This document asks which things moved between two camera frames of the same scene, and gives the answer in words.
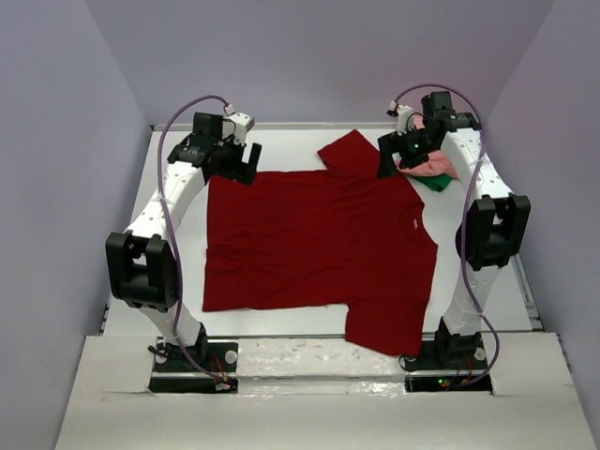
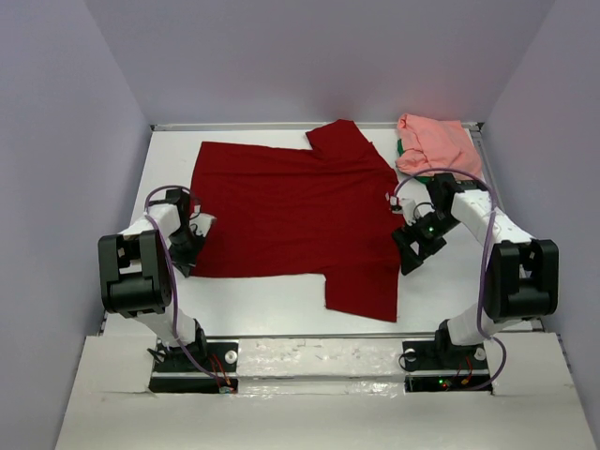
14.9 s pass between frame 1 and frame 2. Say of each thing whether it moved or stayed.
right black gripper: moved
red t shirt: moved
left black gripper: moved
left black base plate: stayed
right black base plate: stayed
